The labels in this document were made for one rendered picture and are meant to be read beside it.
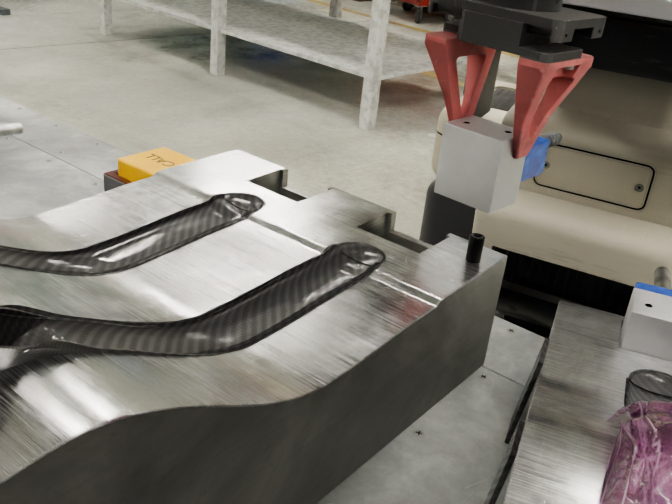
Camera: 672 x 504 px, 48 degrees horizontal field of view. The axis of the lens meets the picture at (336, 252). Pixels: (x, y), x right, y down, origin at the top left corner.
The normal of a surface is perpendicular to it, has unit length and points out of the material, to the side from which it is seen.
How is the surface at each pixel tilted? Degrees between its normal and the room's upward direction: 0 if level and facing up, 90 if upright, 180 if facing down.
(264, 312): 7
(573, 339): 0
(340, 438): 90
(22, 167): 0
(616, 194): 98
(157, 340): 27
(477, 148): 90
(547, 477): 10
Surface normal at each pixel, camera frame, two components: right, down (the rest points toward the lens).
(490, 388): 0.10, -0.89
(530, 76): -0.68, 0.56
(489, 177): -0.69, 0.27
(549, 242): -0.46, 0.48
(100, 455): 0.77, 0.35
